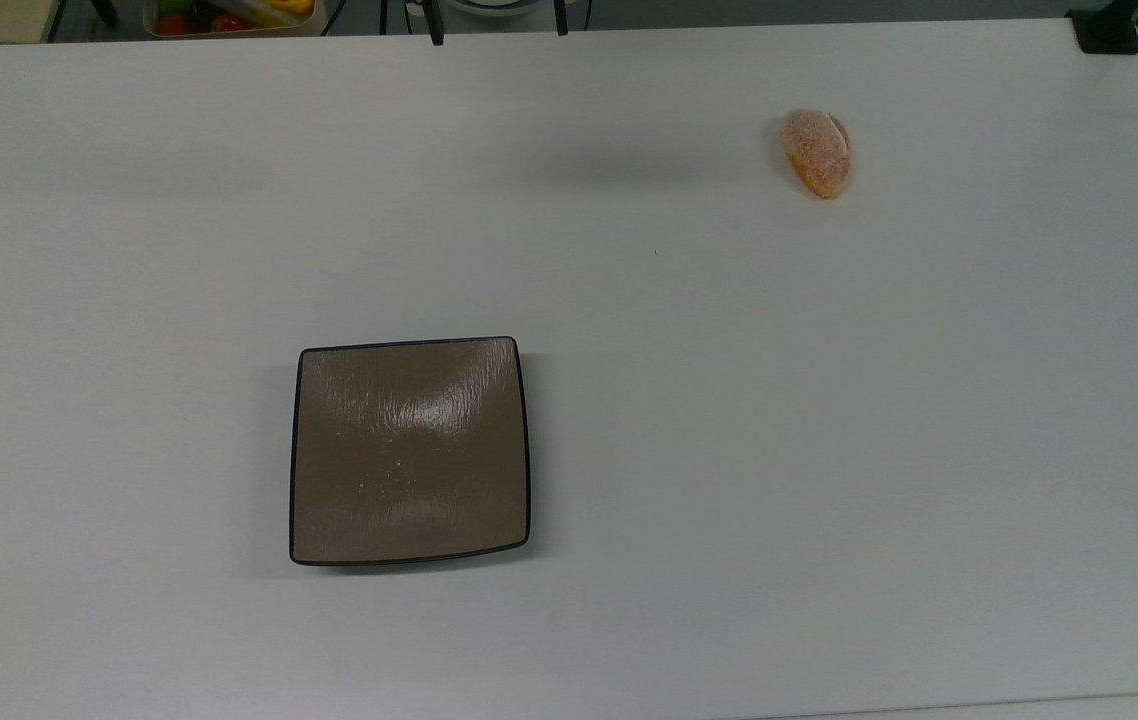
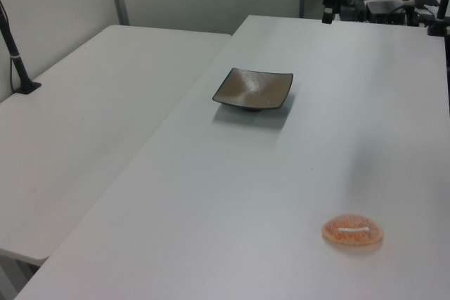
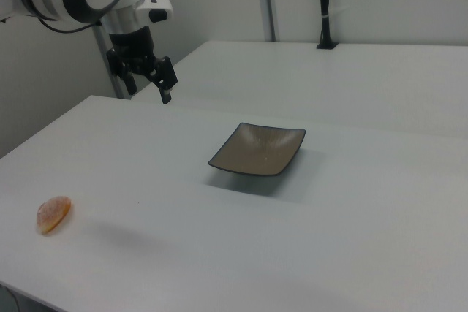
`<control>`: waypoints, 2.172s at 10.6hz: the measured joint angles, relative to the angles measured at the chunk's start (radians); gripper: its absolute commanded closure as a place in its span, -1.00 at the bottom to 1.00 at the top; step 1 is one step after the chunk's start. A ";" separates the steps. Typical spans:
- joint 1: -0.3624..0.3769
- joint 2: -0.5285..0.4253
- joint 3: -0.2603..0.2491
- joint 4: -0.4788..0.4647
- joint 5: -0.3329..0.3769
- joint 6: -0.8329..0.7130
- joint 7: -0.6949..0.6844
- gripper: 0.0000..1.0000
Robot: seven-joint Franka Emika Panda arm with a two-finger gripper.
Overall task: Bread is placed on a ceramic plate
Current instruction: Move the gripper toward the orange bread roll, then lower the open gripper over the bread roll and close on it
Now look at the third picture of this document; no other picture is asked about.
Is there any round orange sugared bread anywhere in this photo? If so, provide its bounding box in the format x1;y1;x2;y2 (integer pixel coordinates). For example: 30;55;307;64
35;195;75;236

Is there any aluminium corner post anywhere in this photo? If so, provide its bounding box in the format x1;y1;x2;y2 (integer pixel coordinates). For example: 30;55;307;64
95;21;131;100

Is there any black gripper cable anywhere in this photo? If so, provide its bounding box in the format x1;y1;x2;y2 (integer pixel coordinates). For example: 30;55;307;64
34;15;104;34

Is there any aluminium wall post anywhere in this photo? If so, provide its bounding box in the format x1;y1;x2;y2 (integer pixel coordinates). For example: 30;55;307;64
254;0;277;42

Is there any square brown ceramic plate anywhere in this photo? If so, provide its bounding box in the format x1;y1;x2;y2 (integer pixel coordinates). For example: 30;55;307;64
208;121;307;178

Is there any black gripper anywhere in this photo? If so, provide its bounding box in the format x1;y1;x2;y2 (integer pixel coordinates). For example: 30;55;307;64
105;25;179;105

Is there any white cable tie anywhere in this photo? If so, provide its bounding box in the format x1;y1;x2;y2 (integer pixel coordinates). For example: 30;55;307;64
320;6;349;20

